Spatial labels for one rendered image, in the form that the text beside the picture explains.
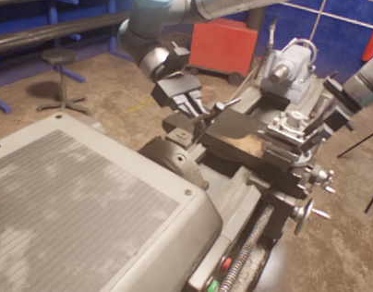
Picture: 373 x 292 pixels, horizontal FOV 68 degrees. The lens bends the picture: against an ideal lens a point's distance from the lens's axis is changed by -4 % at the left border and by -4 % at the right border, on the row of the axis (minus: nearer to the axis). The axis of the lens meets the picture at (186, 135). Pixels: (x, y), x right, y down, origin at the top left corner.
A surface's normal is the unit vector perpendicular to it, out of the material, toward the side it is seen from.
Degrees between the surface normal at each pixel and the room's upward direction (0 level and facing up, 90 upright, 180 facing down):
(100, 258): 0
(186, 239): 45
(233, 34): 90
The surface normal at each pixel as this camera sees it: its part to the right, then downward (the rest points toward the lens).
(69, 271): 0.12, -0.80
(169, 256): 0.68, -0.28
